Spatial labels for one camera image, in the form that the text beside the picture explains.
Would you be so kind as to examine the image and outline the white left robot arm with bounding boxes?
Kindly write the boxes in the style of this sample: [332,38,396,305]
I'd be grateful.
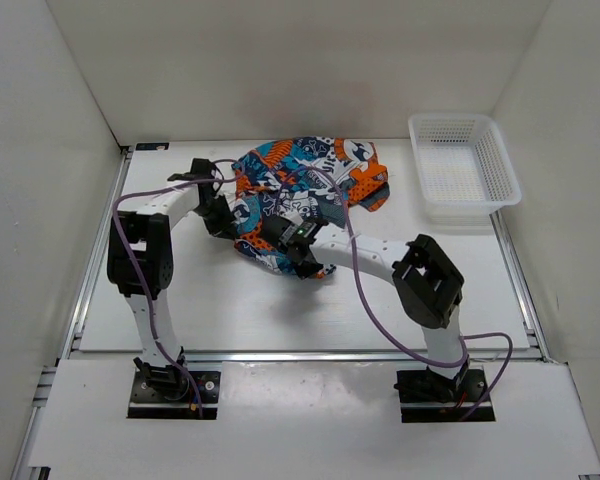
[107,160,237,412]

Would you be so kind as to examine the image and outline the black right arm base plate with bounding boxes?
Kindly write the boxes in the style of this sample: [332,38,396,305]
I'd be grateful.
[394,369,496,423]

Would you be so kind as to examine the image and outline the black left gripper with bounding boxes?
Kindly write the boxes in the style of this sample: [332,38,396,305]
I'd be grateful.
[193,193,240,241]

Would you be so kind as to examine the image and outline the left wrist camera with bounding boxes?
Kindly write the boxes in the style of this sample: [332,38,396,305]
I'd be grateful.
[168,158,225,182]

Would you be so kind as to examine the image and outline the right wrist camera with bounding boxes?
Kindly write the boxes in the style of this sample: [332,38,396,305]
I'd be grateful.
[259,215,296,253]

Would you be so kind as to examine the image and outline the aluminium frame rail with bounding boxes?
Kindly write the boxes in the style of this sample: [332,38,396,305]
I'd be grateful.
[20,141,600,479]

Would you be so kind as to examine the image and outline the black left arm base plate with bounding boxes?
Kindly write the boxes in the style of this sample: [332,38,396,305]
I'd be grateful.
[127,358,221,420]

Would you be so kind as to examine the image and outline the white plastic mesh basket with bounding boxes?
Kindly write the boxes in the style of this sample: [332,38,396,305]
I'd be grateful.
[408,113,522,225]

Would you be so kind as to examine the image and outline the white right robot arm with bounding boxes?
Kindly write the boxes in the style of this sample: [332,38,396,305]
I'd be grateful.
[262,216,469,403]

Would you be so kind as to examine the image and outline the colourful patterned shorts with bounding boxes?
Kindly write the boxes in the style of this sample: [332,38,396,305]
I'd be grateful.
[232,136,390,276]

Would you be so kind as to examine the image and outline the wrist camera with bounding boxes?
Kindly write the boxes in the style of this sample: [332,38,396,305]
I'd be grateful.
[259,215,296,253]
[168,158,225,182]

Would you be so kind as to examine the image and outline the small dark blue label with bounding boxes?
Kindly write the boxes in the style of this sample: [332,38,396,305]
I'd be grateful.
[135,142,170,151]

